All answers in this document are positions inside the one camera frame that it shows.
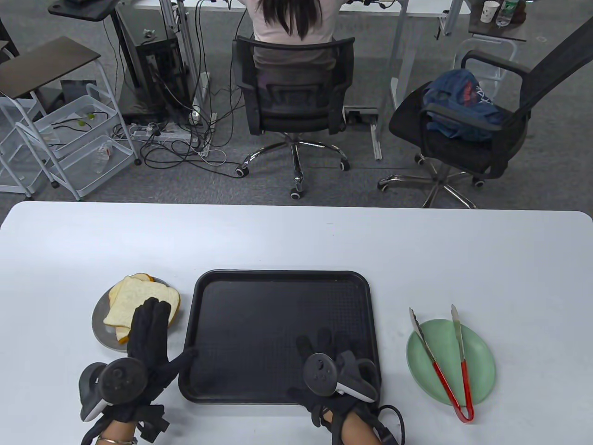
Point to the person's left hand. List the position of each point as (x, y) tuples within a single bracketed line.
[(150, 333)]

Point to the white metal stool frame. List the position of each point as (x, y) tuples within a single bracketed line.
[(486, 44)]

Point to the blue clothing bundle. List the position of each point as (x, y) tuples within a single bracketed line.
[(463, 104)]

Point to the person's left forearm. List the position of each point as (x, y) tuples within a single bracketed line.
[(116, 433)]

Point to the clear plastic water bottle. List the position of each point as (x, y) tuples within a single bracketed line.
[(505, 14)]

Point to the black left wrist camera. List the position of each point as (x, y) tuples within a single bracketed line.
[(153, 424)]

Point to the green plate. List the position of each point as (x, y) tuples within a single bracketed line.
[(482, 361)]

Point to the pale toast slice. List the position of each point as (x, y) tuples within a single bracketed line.
[(139, 294)]

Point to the grey metal plate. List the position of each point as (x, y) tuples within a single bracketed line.
[(99, 327)]

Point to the toast slice with orange crust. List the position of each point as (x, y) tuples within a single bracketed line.
[(139, 277)]

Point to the black computer tower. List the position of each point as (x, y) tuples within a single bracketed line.
[(160, 79)]

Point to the black food tray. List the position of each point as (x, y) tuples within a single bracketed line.
[(259, 324)]

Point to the white paper cup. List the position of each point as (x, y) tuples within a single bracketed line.
[(489, 13)]

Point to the dark-top small table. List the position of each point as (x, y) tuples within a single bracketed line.
[(498, 31)]

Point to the white power strip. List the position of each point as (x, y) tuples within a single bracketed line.
[(171, 134)]

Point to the aluminium frame post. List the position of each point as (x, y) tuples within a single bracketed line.
[(183, 46)]

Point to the black-top rolling stand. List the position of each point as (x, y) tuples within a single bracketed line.
[(81, 8)]

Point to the person's right forearm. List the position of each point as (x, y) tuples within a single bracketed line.
[(359, 431)]

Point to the white background desk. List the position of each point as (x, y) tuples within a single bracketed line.
[(417, 7)]

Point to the empty plastic bottle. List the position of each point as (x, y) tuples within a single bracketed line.
[(103, 157)]

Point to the black mesh office chair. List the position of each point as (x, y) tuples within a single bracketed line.
[(296, 102)]

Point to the black office chair with armrests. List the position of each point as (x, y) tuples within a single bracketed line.
[(463, 153)]

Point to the grey hand controller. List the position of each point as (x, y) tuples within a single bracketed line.
[(123, 380), (319, 373)]

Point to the person's right hand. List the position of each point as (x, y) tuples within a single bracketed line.
[(324, 345)]

